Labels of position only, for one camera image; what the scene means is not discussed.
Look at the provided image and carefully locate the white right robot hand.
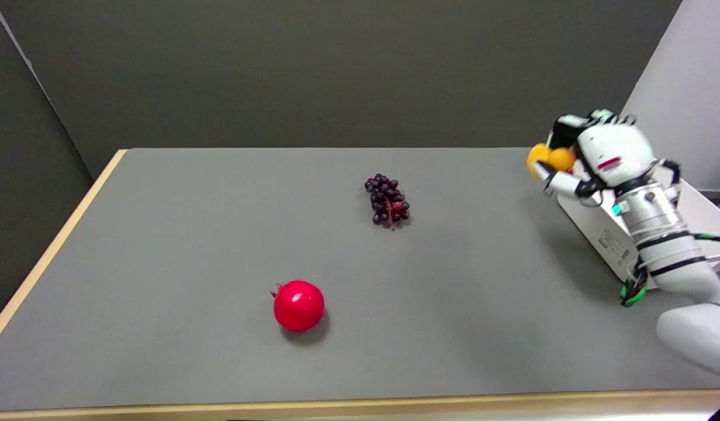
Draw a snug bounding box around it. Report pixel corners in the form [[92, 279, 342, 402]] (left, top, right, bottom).
[[537, 109, 659, 206]]

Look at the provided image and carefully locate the white box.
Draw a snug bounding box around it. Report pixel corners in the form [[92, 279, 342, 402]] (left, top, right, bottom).
[[557, 160, 720, 283]]

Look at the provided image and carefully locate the dark purple grape bunch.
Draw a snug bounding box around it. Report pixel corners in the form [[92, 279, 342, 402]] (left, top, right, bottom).
[[365, 173, 411, 231]]

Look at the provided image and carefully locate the red pomegranate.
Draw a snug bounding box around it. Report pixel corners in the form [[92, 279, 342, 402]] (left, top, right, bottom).
[[271, 280, 326, 333]]

